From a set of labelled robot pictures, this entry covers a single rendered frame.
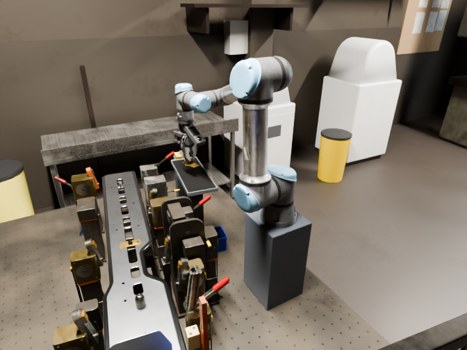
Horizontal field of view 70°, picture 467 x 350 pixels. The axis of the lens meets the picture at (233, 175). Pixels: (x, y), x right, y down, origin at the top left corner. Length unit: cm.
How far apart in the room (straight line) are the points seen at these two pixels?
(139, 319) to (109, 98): 275
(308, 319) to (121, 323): 78
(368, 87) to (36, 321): 386
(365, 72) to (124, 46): 267
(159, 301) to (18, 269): 100
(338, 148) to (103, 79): 257
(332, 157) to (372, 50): 130
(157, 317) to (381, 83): 387
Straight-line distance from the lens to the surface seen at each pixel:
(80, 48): 353
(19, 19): 350
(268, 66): 108
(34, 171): 380
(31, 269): 201
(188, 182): 155
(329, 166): 403
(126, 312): 122
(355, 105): 430
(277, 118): 364
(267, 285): 148
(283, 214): 134
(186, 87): 147
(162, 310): 120
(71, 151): 288
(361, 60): 434
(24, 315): 179
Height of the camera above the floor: 190
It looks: 27 degrees down
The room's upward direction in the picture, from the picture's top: straight up
